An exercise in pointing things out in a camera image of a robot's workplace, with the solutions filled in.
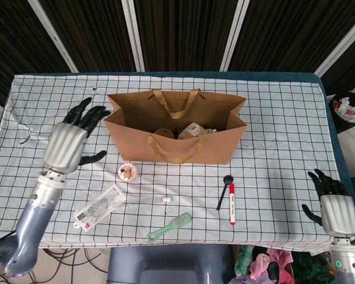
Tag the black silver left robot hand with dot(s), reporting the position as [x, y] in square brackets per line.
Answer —
[65, 145]

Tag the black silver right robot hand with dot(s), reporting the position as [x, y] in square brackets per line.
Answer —
[338, 213]

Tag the pink strawberry cake cup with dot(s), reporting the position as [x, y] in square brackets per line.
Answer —
[127, 173]

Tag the clear jar of rubber bands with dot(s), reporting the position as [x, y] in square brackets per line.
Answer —
[164, 133]

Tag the bagged pale crumbly bread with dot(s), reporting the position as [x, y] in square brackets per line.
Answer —
[192, 130]

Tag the brown bun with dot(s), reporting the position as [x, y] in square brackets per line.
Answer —
[210, 131]

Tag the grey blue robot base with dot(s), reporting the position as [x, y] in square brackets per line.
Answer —
[165, 266]

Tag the grey silver left robot arm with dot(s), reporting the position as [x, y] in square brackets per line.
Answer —
[38, 207]

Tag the white black checked tablecloth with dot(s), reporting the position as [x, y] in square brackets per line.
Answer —
[62, 88]

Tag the brown paper bag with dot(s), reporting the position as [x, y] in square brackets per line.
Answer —
[130, 148]

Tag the packaged clear ruler set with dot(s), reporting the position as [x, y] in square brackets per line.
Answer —
[100, 204]

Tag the pink cloth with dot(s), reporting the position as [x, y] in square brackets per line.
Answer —
[260, 266]

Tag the red white marker pen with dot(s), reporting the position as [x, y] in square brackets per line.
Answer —
[232, 204]

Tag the teal green cloth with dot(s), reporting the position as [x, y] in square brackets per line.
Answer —
[242, 260]

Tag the small white cap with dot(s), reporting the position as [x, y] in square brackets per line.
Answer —
[166, 199]

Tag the black plastic spoon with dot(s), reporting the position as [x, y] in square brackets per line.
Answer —
[227, 179]

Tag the purple cloth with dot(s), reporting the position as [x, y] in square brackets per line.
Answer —
[242, 279]

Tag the green plastic brush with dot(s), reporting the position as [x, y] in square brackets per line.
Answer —
[177, 222]

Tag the dark blue table cover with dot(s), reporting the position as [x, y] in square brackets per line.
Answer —
[269, 75]

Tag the white partition post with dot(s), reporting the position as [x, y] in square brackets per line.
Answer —
[56, 35]
[234, 35]
[133, 35]
[343, 44]

